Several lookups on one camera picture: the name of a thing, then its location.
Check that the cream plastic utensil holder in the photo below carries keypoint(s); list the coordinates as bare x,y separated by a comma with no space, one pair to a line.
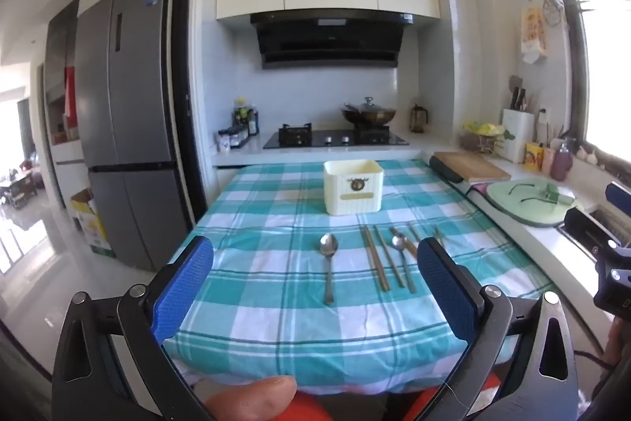
354,189

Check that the black door frame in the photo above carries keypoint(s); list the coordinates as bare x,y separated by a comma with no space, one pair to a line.
190,56

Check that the person's left hand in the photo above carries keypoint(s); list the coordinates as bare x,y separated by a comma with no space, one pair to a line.
251,399

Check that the large steel spoon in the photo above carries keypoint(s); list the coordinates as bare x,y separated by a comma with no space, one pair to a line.
328,248

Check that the black range hood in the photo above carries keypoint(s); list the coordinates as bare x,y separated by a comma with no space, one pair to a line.
328,41

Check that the grey refrigerator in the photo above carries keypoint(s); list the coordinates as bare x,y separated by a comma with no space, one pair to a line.
128,105

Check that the pink cloth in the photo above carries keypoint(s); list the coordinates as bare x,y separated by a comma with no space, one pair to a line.
479,189

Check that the wooden cutting board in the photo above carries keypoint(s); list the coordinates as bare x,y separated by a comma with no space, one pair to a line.
475,165

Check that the white label spice jar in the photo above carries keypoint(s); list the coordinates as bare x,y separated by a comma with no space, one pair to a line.
224,144

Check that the black glass gas cooktop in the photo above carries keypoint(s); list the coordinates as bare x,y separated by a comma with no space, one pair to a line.
325,140

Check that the dark metal wok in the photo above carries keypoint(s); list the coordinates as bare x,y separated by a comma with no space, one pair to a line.
367,117

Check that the white knife block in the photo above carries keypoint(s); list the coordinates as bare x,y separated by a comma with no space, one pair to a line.
517,137

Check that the glass jar with metal frame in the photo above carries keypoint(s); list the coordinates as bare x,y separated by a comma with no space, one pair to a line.
419,120

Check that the yellow box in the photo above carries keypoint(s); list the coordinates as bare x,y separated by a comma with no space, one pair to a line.
532,157

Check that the rack of glass spice jars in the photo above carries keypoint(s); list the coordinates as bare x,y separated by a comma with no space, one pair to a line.
239,137

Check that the teal checked tablecloth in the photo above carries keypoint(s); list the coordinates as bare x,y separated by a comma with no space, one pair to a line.
276,263

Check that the window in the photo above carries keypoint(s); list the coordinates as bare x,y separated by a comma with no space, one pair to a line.
596,31

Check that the small steel spoon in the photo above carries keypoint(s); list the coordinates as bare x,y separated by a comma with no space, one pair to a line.
398,243

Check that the wooden low table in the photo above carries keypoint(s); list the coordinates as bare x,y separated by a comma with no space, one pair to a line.
19,189

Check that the black board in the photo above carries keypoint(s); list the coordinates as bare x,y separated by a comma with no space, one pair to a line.
446,172

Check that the hanging yellow bag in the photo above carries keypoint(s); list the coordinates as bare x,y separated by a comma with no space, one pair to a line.
534,34

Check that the purple soap dispenser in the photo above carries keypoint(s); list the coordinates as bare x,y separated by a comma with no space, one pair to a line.
562,162

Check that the cardboard box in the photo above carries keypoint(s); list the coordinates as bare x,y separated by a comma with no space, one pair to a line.
91,223

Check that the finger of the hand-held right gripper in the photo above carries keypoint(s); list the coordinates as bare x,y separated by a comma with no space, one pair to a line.
589,228
620,195

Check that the hanging red cloth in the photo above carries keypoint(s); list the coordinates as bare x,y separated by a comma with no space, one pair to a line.
70,98

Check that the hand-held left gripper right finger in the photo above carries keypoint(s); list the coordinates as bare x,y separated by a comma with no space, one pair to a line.
446,283

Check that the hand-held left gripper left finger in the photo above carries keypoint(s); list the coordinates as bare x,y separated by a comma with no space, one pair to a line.
185,283

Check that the red garment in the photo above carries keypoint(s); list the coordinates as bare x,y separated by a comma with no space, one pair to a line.
355,406

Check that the glass wok lid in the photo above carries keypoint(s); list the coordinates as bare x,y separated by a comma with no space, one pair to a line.
368,106

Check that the person's right hand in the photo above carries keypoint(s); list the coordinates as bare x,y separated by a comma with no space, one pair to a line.
618,344

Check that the yellow cap oil bottle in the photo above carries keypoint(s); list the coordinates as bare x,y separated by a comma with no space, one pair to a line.
241,113

